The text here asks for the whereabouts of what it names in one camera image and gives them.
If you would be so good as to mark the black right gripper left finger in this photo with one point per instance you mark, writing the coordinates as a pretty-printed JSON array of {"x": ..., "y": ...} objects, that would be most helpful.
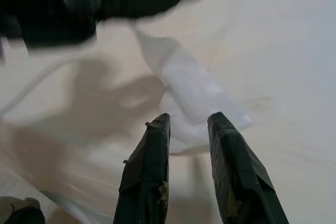
[{"x": 144, "y": 182}]

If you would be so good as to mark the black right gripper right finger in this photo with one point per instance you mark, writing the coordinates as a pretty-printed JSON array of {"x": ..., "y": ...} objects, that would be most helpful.
[{"x": 236, "y": 176}]

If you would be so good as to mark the white cloth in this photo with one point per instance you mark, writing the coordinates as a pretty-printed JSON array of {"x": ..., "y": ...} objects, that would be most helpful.
[{"x": 194, "y": 90}]

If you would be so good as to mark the white translucent plastic bag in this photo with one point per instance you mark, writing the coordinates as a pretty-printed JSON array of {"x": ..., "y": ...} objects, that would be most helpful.
[{"x": 65, "y": 103}]

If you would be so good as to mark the beige bed mattress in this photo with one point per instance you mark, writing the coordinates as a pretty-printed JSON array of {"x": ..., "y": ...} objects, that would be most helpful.
[{"x": 288, "y": 77}]

